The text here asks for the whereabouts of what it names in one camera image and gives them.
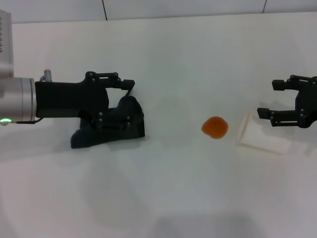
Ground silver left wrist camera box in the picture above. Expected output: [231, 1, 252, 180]
[0, 9, 13, 77]

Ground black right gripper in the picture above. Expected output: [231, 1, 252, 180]
[257, 74, 317, 129]

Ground orange round fruit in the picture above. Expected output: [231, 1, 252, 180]
[201, 116, 229, 140]

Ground dark blue rag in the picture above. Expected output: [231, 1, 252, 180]
[70, 89, 146, 149]

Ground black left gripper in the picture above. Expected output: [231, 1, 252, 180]
[35, 71, 136, 130]

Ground white paper cup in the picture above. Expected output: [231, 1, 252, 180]
[236, 109, 292, 156]

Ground thin black left wrist cable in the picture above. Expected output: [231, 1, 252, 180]
[16, 118, 43, 125]

